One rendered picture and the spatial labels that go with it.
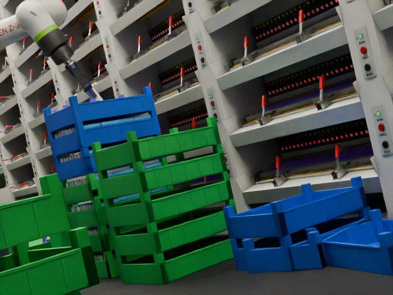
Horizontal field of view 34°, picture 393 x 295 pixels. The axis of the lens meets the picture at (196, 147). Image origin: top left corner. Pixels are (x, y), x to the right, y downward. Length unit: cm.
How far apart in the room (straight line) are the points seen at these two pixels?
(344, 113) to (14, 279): 109
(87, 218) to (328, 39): 90
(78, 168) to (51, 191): 110
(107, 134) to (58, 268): 116
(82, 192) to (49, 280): 115
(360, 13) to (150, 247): 78
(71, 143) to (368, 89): 91
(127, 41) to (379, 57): 146
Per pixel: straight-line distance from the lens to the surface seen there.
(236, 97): 216
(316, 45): 175
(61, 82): 341
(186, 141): 173
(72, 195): 205
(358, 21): 163
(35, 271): 85
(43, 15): 222
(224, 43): 218
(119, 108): 203
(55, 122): 207
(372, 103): 163
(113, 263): 196
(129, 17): 262
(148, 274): 170
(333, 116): 174
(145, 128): 207
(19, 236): 85
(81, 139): 194
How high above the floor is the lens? 30
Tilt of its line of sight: 1 degrees up
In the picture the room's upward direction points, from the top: 13 degrees counter-clockwise
